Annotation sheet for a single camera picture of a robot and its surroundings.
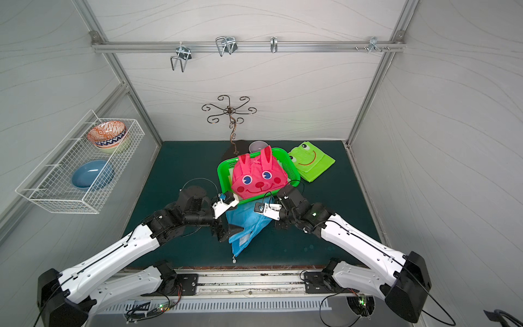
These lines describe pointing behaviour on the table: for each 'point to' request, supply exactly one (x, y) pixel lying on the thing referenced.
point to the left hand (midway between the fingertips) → (238, 218)
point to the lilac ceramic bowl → (257, 146)
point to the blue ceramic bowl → (92, 175)
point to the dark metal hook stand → (231, 111)
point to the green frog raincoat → (310, 161)
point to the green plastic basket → (281, 157)
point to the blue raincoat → (254, 223)
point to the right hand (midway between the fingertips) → (272, 207)
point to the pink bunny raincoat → (258, 174)
